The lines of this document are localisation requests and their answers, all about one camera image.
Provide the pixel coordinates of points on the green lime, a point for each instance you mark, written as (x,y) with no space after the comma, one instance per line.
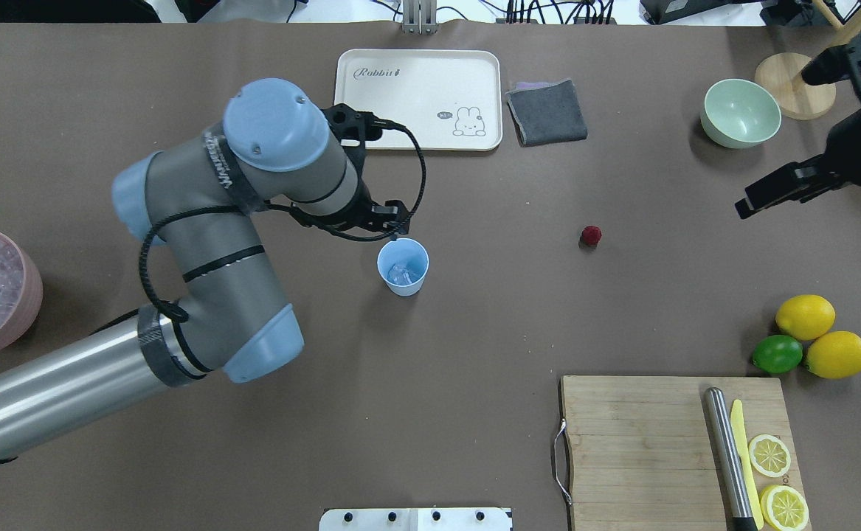
(777,354)

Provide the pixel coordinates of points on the light blue cup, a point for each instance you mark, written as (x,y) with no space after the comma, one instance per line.
(403,250)

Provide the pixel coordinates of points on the lemon slice upper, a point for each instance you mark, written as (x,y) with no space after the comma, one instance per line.
(770,456)

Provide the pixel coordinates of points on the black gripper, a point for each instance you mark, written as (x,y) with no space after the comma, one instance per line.
(856,156)
(366,212)

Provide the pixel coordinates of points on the wooden mug tree stand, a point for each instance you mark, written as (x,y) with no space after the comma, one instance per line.
(800,85)

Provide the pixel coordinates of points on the mint green bowl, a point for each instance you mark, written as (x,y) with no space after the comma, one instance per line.
(739,114)

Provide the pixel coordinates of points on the red strawberry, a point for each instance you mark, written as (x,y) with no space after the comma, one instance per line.
(591,236)

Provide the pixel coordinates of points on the wooden cutting board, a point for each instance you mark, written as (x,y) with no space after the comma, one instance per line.
(640,455)

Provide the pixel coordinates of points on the lemon slice lower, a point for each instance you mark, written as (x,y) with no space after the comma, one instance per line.
(784,508)

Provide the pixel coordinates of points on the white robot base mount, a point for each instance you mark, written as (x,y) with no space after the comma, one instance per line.
(418,518)

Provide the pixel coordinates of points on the yellow plastic knife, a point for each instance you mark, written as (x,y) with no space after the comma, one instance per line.
(740,441)

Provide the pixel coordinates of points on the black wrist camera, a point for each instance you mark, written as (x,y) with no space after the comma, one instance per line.
(346,123)

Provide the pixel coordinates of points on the steel muddler black cap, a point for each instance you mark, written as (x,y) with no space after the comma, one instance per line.
(741,514)

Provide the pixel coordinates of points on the yellow lemon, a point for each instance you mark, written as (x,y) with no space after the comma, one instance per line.
(835,355)
(805,317)

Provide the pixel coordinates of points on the yellow lemon upper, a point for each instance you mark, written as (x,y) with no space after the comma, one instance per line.
(805,317)

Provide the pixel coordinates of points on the grey folded cloth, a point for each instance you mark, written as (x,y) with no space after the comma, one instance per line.
(546,112)

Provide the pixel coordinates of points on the cream serving tray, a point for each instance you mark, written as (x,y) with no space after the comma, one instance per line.
(451,100)

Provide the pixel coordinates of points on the lemon slice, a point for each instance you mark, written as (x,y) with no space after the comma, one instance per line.
(770,456)
(784,508)

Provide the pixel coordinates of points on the yellow lemon lower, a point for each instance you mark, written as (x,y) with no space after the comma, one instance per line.
(835,355)

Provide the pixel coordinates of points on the single clear ice cube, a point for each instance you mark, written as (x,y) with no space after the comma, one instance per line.
(401,274)

